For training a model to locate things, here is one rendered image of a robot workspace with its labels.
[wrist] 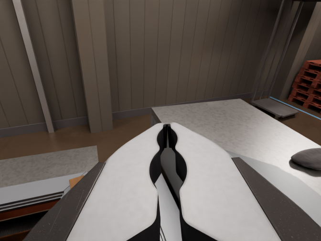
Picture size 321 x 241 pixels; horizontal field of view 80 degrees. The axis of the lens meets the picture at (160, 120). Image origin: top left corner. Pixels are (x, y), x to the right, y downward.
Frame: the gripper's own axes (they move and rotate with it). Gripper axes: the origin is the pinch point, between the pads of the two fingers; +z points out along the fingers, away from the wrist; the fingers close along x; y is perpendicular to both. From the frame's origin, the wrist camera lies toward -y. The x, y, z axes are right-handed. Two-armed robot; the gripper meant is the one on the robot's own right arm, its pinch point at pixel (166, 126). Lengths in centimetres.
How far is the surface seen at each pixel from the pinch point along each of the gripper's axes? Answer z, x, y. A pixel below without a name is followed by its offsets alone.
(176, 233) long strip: 30, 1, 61
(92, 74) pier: 215, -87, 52
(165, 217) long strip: 35, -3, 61
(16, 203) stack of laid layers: 39, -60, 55
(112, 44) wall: 255, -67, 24
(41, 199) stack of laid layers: 41, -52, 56
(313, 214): 22, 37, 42
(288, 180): 34, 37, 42
